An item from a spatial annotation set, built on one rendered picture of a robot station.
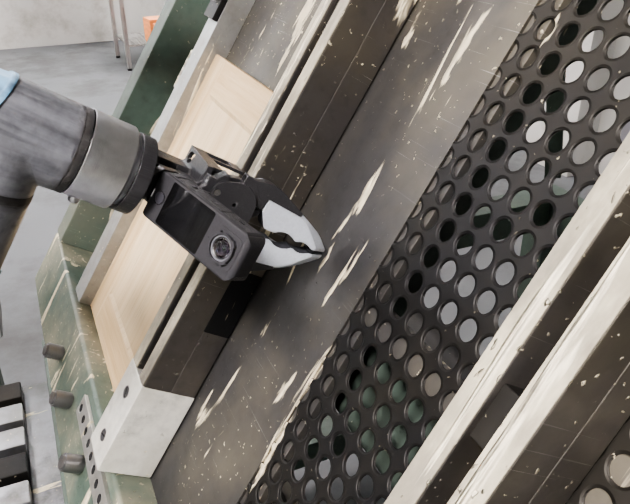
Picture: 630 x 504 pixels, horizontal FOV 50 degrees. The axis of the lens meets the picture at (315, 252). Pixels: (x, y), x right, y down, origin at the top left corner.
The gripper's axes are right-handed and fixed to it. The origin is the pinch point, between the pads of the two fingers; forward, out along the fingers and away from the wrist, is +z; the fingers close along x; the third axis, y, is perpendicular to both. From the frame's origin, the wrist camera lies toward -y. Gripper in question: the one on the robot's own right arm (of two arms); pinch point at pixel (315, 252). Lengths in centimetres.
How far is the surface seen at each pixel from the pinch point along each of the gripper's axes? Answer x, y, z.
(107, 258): 29, 53, -1
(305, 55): -16.3, 13.8, -4.5
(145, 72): 0, 77, -2
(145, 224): 19, 47, 0
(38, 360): 123, 171, 33
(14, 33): 102, 771, 39
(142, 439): 32.2, 9.7, -1.6
